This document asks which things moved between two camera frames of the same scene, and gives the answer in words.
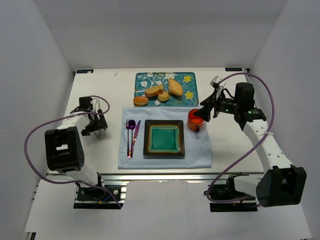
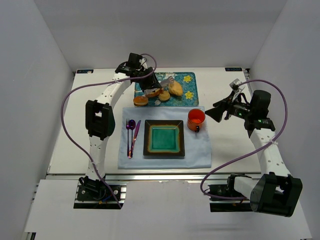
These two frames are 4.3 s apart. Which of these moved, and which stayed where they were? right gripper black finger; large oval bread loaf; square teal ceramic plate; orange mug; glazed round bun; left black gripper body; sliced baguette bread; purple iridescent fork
Moved: left black gripper body; right gripper black finger
Stayed: orange mug; square teal ceramic plate; large oval bread loaf; sliced baguette bread; glazed round bun; purple iridescent fork
